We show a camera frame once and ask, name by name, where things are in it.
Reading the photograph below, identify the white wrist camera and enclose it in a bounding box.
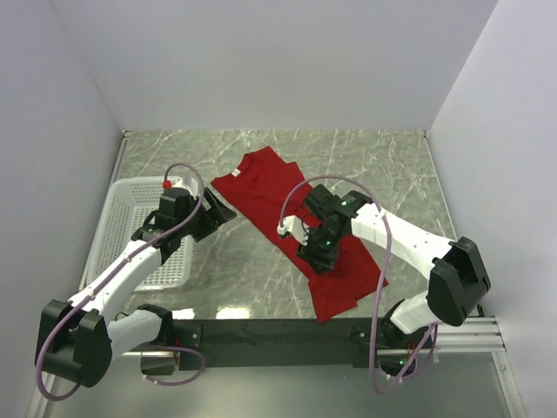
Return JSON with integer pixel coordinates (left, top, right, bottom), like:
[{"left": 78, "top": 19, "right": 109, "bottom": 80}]
[
  {"left": 162, "top": 176, "right": 198, "bottom": 194},
  {"left": 277, "top": 215, "right": 310, "bottom": 246}
]

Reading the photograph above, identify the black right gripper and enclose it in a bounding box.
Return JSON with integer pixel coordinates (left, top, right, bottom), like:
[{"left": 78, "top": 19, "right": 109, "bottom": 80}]
[{"left": 296, "top": 222, "right": 346, "bottom": 276}]

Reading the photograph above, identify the red t shirt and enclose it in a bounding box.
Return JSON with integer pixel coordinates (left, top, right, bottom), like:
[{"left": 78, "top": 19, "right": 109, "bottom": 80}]
[{"left": 210, "top": 146, "right": 390, "bottom": 324}]

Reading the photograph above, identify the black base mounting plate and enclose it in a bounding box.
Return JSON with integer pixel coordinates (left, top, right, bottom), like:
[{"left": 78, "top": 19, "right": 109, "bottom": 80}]
[{"left": 163, "top": 318, "right": 371, "bottom": 367}]

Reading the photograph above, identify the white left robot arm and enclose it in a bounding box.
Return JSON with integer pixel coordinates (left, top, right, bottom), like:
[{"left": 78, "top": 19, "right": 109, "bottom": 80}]
[{"left": 35, "top": 186, "right": 236, "bottom": 388}]

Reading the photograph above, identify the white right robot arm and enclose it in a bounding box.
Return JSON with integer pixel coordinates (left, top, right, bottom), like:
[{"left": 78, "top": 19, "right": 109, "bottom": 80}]
[{"left": 277, "top": 185, "right": 491, "bottom": 349}]

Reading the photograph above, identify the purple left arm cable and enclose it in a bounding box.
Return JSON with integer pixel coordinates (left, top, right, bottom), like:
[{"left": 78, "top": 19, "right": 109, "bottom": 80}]
[{"left": 34, "top": 162, "right": 205, "bottom": 401}]

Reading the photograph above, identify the aluminium frame rail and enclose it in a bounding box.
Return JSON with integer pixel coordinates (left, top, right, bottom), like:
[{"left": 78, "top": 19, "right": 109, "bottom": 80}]
[{"left": 27, "top": 262, "right": 525, "bottom": 417}]

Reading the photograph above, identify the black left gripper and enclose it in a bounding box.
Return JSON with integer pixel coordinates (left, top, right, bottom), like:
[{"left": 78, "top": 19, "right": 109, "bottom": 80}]
[{"left": 178, "top": 187, "right": 236, "bottom": 242}]

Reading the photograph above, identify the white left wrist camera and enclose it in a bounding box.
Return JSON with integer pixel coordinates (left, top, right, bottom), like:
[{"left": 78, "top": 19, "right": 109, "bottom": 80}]
[{"left": 162, "top": 176, "right": 198, "bottom": 194}]

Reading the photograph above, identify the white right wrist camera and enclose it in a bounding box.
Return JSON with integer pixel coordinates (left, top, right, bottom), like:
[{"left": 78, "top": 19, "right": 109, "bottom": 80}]
[{"left": 277, "top": 215, "right": 310, "bottom": 246}]

